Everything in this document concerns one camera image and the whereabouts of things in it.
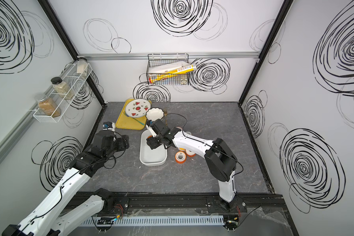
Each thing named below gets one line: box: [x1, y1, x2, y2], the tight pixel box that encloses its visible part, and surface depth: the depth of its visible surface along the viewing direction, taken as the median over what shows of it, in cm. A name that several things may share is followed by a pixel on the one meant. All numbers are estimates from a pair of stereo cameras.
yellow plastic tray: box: [115, 99, 152, 130], surface depth 111 cm
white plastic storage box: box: [139, 129, 168, 167], surface depth 92 cm
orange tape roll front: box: [185, 148, 197, 158], surface depth 90 cm
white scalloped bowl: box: [145, 107, 165, 121], surface depth 113 cm
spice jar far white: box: [76, 57, 89, 77], surface depth 88 cm
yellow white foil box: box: [148, 63, 198, 85], surface depth 86 cm
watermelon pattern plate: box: [125, 98, 151, 118], surface depth 118 cm
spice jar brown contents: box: [35, 95, 61, 118], surface depth 65 cm
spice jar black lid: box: [50, 76, 75, 100], surface depth 72 cm
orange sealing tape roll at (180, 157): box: [175, 150, 187, 164], surface depth 91 cm
